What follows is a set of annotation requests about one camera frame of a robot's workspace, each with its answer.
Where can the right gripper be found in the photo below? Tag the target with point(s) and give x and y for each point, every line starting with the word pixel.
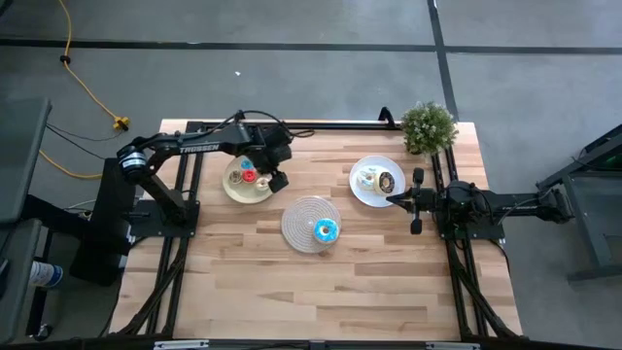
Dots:
pixel 417 177

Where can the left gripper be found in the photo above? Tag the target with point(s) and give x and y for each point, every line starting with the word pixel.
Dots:
pixel 279 184

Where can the large chocolate sprinkled donut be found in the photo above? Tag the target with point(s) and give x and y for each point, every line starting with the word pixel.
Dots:
pixel 392 187

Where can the small white donut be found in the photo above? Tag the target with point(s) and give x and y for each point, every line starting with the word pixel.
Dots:
pixel 258 184

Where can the small red donut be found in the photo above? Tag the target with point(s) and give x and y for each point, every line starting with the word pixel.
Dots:
pixel 245 176

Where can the small blue donut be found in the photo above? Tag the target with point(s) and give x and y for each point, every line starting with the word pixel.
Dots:
pixel 244 165

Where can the large white frosted donut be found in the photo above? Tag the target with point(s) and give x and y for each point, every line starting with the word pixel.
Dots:
pixel 362 182

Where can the small chocolate donut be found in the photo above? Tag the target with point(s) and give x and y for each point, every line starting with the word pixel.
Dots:
pixel 231 177

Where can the large blue frosted donut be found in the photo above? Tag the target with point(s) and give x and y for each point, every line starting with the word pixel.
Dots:
pixel 319 231

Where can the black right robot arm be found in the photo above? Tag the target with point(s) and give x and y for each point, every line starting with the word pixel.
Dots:
pixel 515 209

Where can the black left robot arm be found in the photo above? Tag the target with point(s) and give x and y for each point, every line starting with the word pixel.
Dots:
pixel 204 143

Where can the beige round plate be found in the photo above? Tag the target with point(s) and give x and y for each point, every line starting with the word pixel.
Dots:
pixel 238 194

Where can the white round plate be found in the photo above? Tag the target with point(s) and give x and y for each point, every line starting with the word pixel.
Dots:
pixel 359 197

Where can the potted green plant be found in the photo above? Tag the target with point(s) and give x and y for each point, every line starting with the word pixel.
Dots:
pixel 428 127

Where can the black equipment stand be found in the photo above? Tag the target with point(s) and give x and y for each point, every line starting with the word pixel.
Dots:
pixel 104 243

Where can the grey metal cart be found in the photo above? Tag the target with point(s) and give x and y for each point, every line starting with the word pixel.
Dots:
pixel 602 219

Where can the white blue can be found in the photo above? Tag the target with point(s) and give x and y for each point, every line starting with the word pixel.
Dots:
pixel 46 274

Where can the grey side table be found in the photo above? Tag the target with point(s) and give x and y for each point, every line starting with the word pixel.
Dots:
pixel 19 155
pixel 19 243

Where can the black caster wheel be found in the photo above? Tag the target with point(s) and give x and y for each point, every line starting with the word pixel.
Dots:
pixel 43 332

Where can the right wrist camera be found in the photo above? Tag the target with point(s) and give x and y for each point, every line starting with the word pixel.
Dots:
pixel 430 200

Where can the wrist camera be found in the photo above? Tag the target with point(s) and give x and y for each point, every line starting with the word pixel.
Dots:
pixel 430 200
pixel 286 153

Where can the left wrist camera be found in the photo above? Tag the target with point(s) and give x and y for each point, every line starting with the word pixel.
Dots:
pixel 286 153

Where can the black aluminium table frame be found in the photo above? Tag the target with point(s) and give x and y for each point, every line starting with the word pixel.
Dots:
pixel 350 126

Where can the silver table bracket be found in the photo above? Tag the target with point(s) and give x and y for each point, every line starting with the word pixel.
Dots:
pixel 452 345
pixel 181 344

